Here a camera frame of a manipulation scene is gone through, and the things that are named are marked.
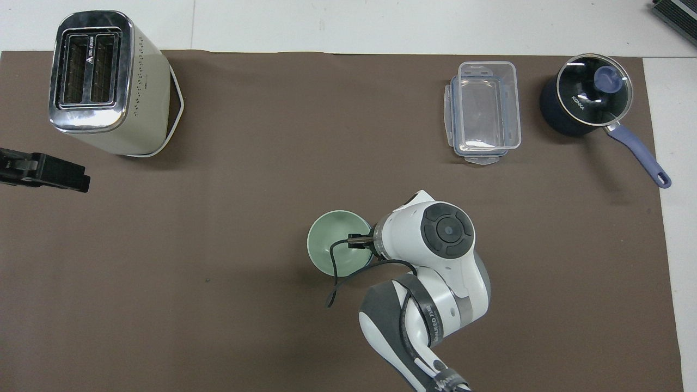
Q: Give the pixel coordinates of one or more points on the glass lid with blue knob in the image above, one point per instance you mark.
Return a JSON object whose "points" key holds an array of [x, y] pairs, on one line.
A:
{"points": [[585, 90]]}

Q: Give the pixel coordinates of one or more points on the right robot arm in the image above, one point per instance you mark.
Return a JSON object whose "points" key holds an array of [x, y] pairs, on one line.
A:
{"points": [[449, 272]]}

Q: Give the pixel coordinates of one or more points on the dark blue saucepan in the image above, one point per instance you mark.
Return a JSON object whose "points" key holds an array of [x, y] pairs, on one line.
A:
{"points": [[561, 117]]}

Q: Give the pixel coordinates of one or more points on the black stand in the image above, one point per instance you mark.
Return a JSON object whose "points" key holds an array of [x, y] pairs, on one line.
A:
{"points": [[678, 12]]}

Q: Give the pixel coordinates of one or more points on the green bowl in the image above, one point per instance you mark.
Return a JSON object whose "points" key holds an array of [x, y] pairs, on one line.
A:
{"points": [[326, 227]]}

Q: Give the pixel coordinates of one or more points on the clear plastic container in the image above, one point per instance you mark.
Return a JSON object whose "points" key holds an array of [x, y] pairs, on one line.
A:
{"points": [[487, 109]]}

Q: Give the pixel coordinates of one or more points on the cream toaster with chrome top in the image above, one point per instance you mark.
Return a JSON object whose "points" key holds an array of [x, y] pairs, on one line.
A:
{"points": [[144, 103]]}

